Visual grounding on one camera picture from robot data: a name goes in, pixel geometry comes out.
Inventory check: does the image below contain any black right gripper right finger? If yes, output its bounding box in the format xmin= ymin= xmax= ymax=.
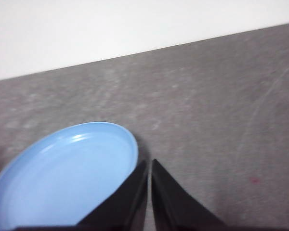
xmin=151 ymin=158 xmax=229 ymax=231

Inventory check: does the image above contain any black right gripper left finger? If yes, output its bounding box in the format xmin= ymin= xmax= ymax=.
xmin=76 ymin=160 xmax=149 ymax=231

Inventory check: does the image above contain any blue round plate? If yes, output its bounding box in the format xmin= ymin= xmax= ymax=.
xmin=0 ymin=121 xmax=139 ymax=229

